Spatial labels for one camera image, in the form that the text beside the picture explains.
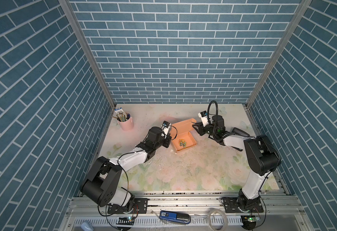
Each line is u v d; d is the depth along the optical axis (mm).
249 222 716
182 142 945
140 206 737
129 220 721
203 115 844
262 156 507
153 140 679
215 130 769
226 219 675
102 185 428
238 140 627
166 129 773
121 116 912
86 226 663
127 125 1003
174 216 674
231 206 733
